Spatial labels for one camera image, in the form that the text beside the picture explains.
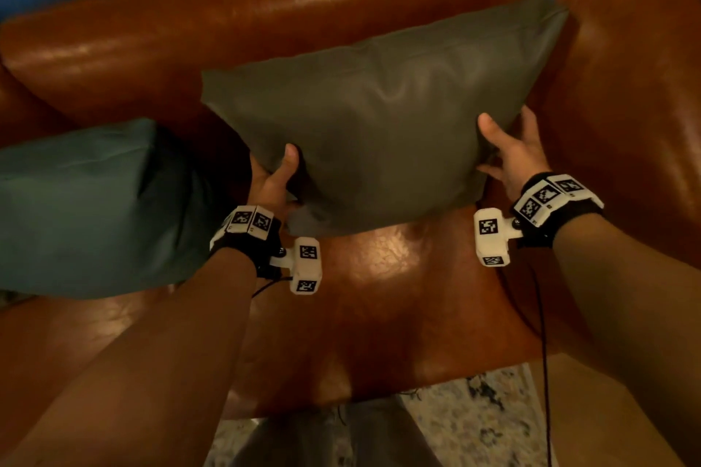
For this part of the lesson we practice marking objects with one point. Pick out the person's left hand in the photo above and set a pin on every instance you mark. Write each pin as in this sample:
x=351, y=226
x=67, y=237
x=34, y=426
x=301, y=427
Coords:
x=268, y=190

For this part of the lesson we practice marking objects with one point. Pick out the person's right hand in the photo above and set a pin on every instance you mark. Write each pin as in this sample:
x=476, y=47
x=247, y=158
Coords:
x=517, y=160

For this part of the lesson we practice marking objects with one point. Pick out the person's left thumb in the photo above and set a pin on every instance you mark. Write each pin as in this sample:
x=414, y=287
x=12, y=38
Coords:
x=286, y=166

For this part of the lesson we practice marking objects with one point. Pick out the person's right thumb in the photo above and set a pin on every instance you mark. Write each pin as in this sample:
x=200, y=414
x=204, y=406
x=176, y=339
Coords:
x=494, y=130

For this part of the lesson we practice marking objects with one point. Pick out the grey-green square pillow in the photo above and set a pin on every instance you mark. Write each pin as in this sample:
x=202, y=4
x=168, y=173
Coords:
x=383, y=122

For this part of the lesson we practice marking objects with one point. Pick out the person's right forearm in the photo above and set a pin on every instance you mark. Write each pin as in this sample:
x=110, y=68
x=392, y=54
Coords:
x=635, y=308

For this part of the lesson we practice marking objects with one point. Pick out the person's left forearm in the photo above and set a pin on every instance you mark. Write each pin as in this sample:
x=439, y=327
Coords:
x=153, y=368

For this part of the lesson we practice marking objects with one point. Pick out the black wrist band marker tiles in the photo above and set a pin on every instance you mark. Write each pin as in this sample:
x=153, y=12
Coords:
x=249, y=234
x=550, y=204

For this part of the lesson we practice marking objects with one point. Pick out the brown leather sofa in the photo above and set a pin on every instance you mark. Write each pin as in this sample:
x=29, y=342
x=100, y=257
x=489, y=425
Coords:
x=383, y=319

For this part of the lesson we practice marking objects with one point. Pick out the teal pillow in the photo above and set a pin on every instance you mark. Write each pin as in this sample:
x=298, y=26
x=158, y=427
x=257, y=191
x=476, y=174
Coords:
x=82, y=209

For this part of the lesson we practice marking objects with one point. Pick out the person's grey trousers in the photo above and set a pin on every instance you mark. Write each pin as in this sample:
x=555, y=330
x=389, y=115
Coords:
x=339, y=436

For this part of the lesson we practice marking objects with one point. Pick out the speckled patterned rug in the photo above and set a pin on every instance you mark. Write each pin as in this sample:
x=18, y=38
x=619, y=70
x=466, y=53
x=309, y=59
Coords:
x=482, y=417

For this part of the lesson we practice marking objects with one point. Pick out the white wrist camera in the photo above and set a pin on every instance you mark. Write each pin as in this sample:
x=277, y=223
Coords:
x=492, y=237
x=304, y=264

